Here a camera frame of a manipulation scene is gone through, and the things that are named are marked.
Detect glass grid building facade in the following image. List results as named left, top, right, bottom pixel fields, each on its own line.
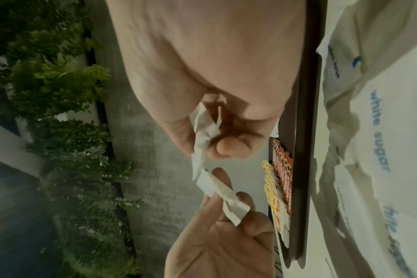
left=0, top=157, right=65, bottom=278

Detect row of red Nescafe sachets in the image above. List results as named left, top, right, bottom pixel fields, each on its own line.
left=272, top=137, right=295, bottom=217

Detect green hedge plants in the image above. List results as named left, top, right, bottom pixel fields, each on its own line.
left=0, top=0, right=144, bottom=278

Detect person's left hand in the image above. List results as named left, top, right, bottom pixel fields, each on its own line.
left=163, top=167, right=276, bottom=278

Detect brown plastic tray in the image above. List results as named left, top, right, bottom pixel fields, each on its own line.
left=268, top=0, right=328, bottom=269

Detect person's right hand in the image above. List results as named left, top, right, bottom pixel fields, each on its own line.
left=105, top=0, right=307, bottom=161

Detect pile of white sugar sachets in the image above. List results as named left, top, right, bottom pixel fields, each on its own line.
left=313, top=0, right=417, bottom=278

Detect white slanted beam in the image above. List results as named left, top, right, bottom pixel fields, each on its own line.
left=0, top=118, right=51, bottom=177

